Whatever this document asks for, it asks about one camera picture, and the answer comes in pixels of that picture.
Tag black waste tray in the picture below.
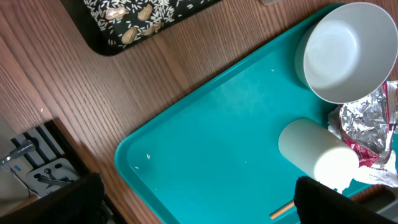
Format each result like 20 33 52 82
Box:
62 0 219 56

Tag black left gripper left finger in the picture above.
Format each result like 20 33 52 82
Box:
1 173 104 224

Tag rice and peanut scraps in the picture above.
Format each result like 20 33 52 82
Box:
83 0 215 49

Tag grey bowl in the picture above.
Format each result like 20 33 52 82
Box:
295 2 397 104

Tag crumpled white napkin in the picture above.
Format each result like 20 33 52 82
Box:
328 106 397 188

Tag red sauce packet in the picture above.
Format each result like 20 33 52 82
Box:
342 81 397 168

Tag teal plastic tray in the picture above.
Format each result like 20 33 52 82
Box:
114 4 344 223

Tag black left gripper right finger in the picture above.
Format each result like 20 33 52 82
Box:
294 177 395 224

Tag translucent plastic cup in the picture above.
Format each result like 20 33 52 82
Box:
278 119 359 193

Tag foil wrapper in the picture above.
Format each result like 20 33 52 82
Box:
339 81 395 157

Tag wooden chopstick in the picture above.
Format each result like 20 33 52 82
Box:
269 200 295 220

